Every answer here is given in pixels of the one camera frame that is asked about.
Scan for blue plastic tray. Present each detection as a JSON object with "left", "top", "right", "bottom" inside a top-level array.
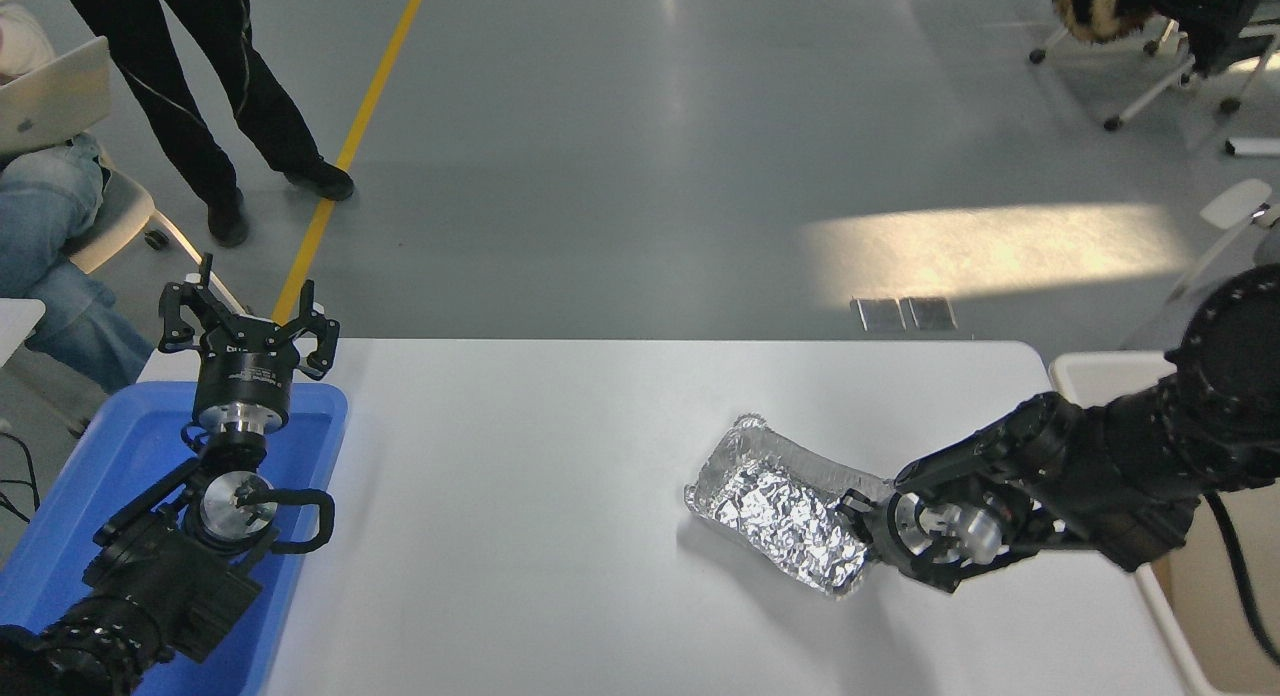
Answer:
[{"left": 0, "top": 379, "right": 349, "bottom": 696}]

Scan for white-legged office chair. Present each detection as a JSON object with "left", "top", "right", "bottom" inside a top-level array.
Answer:
[{"left": 1029, "top": 14, "right": 1280, "bottom": 135}]

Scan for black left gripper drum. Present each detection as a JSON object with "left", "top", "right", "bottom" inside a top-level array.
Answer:
[{"left": 193, "top": 316, "right": 301, "bottom": 410}]

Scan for standing person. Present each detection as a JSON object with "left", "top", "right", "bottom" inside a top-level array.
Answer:
[{"left": 50, "top": 0, "right": 357, "bottom": 249}]

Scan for silver foil tray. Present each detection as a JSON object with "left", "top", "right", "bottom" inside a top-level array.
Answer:
[{"left": 684, "top": 413, "right": 897, "bottom": 599}]

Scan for large pale plastic bin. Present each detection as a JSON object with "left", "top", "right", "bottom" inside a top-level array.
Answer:
[{"left": 1048, "top": 352, "right": 1280, "bottom": 696}]

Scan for silver laptop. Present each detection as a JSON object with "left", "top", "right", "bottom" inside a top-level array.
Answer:
[{"left": 0, "top": 37, "right": 114, "bottom": 158}]

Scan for white chair with castors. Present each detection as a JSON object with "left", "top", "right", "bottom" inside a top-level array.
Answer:
[{"left": 64, "top": 166, "right": 247, "bottom": 317}]

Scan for small white side table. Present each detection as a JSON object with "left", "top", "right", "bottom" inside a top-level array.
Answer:
[{"left": 0, "top": 297, "right": 47, "bottom": 365}]

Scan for seated person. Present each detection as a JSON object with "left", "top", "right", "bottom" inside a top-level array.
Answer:
[{"left": 0, "top": 0, "right": 157, "bottom": 394}]

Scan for black floor cables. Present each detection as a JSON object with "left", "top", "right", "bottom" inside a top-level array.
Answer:
[{"left": 0, "top": 431, "right": 43, "bottom": 526}]

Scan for dark coat with fur trim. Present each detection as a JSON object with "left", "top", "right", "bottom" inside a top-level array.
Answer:
[{"left": 1050, "top": 0, "right": 1280, "bottom": 78}]

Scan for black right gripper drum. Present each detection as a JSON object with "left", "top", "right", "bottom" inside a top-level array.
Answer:
[{"left": 860, "top": 493, "right": 907, "bottom": 577}]

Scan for metal floor socket cover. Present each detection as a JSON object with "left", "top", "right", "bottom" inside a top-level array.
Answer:
[
  {"left": 899, "top": 297, "right": 959, "bottom": 333},
  {"left": 850, "top": 298, "right": 907, "bottom": 334}
]

